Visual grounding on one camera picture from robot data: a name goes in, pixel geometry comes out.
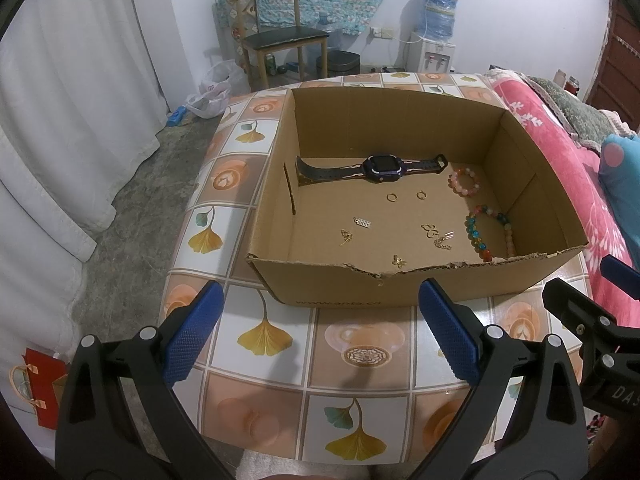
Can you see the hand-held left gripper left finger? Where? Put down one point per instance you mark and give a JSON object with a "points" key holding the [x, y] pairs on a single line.
{"points": [[192, 335]]}

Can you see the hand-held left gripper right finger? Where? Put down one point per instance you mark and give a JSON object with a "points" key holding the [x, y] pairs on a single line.
{"points": [[450, 335]]}

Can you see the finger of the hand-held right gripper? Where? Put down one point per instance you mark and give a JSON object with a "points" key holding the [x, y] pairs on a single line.
{"points": [[575, 307], [622, 272]]}

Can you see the gold flower earring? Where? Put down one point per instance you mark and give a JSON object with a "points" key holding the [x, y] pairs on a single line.
{"points": [[398, 260]]}

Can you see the gold butterfly earring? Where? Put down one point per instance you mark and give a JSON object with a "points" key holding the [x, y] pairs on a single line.
{"points": [[430, 230]]}

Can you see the cardboard box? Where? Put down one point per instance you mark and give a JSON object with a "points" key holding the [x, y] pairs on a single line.
{"points": [[325, 280]]}

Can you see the silver rectangular pendant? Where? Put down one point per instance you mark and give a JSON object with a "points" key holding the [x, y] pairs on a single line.
{"points": [[362, 222]]}

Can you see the gold dangling earring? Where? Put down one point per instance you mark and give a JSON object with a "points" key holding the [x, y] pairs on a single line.
{"points": [[346, 237]]}

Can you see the person's right forearm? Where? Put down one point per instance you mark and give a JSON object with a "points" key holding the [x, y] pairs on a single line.
{"points": [[620, 442]]}

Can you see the teal pillow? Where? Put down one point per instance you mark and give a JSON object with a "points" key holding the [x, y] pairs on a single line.
{"points": [[622, 180]]}

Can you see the ginkgo leaf patterned tablecloth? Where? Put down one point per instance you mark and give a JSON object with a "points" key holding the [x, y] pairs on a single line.
{"points": [[280, 385]]}

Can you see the pink floral blanket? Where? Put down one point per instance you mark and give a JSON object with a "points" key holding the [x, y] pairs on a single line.
{"points": [[575, 160]]}

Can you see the red gift bag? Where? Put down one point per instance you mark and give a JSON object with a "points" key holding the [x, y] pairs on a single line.
{"points": [[37, 390]]}

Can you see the green patterned blanket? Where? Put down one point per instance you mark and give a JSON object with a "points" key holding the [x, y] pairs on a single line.
{"points": [[575, 110]]}

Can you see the white fuzzy cloth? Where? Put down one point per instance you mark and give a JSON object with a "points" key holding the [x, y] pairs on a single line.
{"points": [[300, 467]]}

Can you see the dark purple smart watch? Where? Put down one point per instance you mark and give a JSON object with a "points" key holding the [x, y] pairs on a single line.
{"points": [[380, 166]]}

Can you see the small red container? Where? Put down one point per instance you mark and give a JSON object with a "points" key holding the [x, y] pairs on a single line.
{"points": [[567, 82]]}

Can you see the brown wooden door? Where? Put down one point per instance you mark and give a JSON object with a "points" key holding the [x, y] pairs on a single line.
{"points": [[622, 60]]}

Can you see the white plastic bag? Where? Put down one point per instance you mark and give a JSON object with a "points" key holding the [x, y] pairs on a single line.
{"points": [[215, 92]]}

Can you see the white curtain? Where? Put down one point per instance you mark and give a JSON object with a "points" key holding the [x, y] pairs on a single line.
{"points": [[65, 110]]}

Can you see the white water dispenser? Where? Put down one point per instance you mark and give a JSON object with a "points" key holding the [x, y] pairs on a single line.
{"points": [[432, 55]]}

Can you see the green drink can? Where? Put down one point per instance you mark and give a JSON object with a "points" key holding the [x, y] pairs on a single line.
{"points": [[271, 65]]}

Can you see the dark trash bin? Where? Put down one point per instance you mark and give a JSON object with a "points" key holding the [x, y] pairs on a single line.
{"points": [[340, 65]]}

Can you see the wooden chair with dark seat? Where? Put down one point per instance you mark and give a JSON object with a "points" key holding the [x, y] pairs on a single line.
{"points": [[282, 37]]}

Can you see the clear blue water jug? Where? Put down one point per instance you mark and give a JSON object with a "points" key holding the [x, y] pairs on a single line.
{"points": [[326, 21]]}

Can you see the white wall socket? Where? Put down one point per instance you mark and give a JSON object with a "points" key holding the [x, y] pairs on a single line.
{"points": [[382, 32]]}

